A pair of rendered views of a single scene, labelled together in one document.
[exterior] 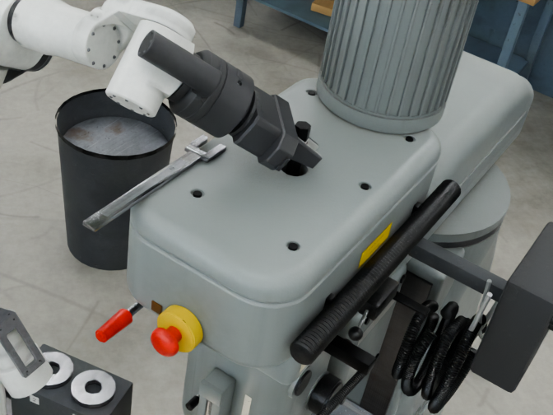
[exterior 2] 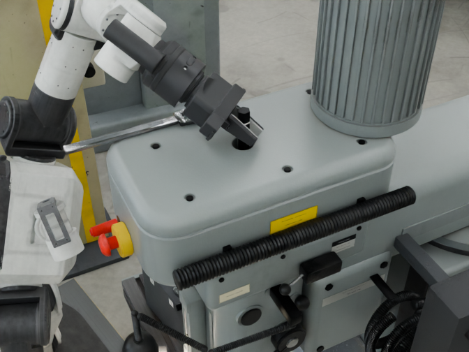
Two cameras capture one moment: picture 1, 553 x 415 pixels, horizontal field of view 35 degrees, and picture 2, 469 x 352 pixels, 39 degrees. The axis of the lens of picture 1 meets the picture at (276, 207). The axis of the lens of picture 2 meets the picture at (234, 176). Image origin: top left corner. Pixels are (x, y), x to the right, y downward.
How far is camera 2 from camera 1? 59 cm
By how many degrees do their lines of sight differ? 29
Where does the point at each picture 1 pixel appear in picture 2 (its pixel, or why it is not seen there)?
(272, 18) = not seen: outside the picture
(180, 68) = (128, 49)
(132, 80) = (105, 53)
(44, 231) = not seen: hidden behind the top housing
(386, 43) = (337, 56)
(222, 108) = (167, 84)
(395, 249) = (309, 228)
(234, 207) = (172, 161)
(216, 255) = (131, 190)
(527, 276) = (451, 287)
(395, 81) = (345, 89)
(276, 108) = (226, 93)
